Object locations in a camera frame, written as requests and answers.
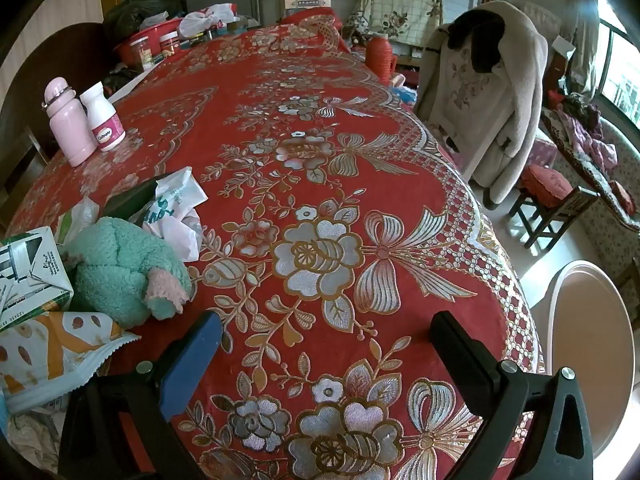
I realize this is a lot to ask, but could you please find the white pill bottle pink label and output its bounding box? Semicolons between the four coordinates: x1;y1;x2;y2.
80;81;127;152

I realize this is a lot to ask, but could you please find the window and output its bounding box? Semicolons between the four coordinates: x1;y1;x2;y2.
597;15;640;126

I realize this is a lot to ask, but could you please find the red sofa pillow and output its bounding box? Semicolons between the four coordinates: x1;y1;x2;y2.
607;180;638;216

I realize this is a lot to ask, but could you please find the pink thermos bottle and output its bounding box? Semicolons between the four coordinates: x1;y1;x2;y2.
42;76;98;167

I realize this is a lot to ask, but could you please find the crumpled white plastic bag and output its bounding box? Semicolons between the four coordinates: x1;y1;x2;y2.
129;170;208;263

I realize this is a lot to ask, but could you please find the black garment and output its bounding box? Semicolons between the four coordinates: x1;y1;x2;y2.
448;10;506;73

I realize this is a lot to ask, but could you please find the black plastic bag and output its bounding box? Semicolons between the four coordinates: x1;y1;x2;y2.
102;0;183;36

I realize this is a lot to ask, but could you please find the red floral tablecloth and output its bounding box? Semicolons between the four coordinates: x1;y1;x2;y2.
5;7;546;480

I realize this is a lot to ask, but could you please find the beige curtain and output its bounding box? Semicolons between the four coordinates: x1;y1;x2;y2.
570;0;601;86

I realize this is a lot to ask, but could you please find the green white tissue packet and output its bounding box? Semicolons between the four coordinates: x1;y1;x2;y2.
54;196;101;246

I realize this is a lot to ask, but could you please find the blue plastic bag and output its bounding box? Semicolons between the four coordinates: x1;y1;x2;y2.
390;85;418;108

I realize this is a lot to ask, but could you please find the floral checked cloth cover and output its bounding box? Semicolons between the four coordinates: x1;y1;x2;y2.
347;0;443;41

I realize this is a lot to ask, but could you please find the green and white packet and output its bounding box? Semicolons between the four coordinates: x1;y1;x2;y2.
65;216;193;329

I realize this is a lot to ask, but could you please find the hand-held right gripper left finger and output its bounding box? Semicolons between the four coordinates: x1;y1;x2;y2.
57;311;223;480

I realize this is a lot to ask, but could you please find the dark green flat packet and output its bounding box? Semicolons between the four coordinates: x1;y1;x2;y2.
102;179;168;221

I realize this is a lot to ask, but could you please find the beige fleece coat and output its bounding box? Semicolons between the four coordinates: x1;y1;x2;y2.
417;1;550;211

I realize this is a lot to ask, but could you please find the teal plastic crate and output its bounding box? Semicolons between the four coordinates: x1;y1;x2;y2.
185;20;261;48

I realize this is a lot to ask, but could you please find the red vacuum flask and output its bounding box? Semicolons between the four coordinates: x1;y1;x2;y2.
364;31;398;86

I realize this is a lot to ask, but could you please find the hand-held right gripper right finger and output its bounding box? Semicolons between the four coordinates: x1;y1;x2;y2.
430;311;596;480

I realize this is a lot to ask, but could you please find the orange white snack wrapper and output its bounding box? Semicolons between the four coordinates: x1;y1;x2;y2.
0;310;141;413

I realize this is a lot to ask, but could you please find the dark round wooden chair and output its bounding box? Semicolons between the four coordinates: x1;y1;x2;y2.
0;22;118;221

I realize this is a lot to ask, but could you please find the crumpled beige paper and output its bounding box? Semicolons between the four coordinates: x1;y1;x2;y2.
7;395;68;473

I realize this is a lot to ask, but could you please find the white red plastic bag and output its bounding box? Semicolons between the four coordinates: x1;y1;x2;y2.
179;4;238;36

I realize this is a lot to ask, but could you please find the red seat cushion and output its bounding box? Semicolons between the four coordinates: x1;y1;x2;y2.
520;164;573;208

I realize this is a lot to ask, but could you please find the pile of purple clothes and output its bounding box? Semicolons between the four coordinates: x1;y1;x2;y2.
547;90;621;171

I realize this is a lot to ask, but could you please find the white cardboard box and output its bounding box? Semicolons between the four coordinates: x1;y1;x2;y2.
284;0;333;21

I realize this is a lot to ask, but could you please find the small dark wooden chair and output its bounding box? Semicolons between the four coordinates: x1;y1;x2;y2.
509;164;600;250

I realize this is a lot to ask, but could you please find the red plastic basin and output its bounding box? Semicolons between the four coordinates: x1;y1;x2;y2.
112;17;186;68

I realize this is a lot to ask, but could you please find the white plastic bucket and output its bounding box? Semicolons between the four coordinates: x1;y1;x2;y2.
542;260;636;480

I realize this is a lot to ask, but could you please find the floral sofa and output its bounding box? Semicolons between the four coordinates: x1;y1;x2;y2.
542;105;640;233

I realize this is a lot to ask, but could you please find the green white drink carton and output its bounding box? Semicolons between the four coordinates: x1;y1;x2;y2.
0;225;75;333

